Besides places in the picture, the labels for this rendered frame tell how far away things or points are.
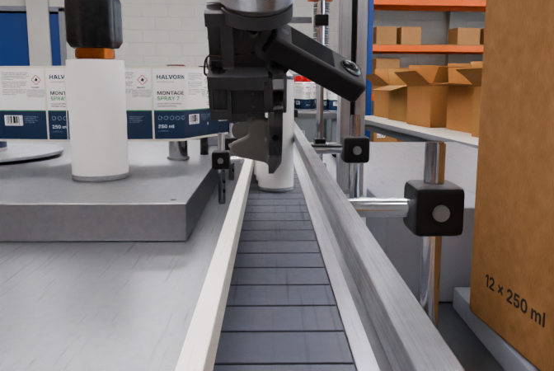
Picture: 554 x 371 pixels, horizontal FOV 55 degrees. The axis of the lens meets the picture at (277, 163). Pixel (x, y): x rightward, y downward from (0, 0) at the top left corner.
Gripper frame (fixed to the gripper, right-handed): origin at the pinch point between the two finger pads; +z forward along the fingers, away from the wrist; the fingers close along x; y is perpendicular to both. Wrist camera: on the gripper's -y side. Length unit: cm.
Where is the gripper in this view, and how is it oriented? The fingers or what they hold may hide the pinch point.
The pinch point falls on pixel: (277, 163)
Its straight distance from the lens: 65.0
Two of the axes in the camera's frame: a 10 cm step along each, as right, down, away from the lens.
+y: -10.0, 0.0, -0.1
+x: 0.1, 6.2, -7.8
